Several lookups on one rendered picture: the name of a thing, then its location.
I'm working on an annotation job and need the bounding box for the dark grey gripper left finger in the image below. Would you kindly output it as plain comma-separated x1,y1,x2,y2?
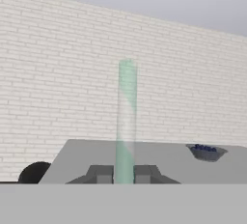
66,164,115,184

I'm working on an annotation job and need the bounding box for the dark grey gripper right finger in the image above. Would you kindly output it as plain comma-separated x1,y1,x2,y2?
133,164,181,184

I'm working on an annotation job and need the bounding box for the grey bowl with blue pattern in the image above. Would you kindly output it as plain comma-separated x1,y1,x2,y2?
185,143,229,163

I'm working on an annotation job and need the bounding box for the black round stool seat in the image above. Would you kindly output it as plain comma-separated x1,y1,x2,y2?
17,161,52,184

